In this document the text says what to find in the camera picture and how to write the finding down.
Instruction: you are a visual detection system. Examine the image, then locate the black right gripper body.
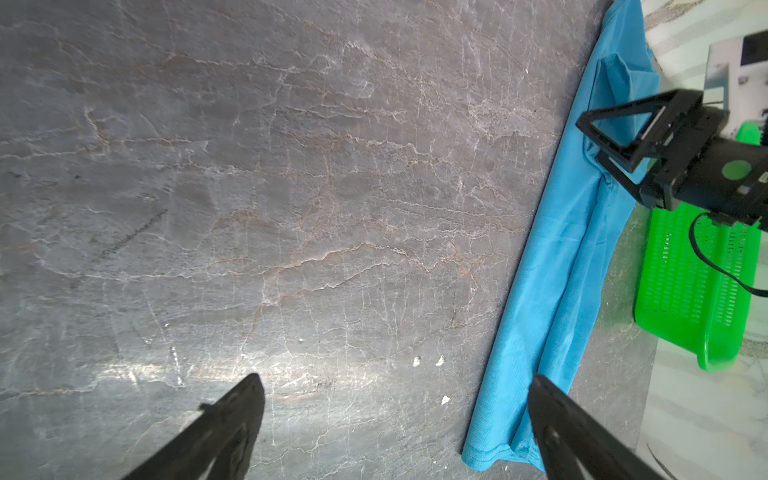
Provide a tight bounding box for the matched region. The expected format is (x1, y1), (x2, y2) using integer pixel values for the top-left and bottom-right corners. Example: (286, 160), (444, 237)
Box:
(640, 106), (767, 231)

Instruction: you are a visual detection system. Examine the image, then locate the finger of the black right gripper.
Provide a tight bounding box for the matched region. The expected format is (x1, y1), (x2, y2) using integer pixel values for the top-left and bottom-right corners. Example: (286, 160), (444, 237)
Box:
(576, 89), (704, 173)
(596, 151), (644, 204)

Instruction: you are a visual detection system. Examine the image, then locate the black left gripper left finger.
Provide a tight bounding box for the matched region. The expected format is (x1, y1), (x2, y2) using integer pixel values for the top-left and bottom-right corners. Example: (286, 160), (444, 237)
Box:
(126, 373), (265, 479)

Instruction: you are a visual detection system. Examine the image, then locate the green plastic basket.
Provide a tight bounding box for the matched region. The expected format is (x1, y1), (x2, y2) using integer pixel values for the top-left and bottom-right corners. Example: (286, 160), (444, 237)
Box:
(633, 119), (763, 373)

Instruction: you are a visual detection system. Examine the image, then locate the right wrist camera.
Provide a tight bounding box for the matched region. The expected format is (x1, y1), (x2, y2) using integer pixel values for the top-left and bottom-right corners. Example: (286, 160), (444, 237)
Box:
(704, 30), (767, 139)

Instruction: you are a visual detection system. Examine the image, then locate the teal t-shirt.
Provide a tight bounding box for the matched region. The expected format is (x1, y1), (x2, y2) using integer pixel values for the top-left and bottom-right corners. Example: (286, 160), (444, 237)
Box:
(462, 1), (660, 472)

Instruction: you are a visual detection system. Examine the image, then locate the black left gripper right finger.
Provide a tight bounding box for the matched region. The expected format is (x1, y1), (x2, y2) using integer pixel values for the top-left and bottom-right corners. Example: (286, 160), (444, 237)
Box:
(528, 374), (661, 480)

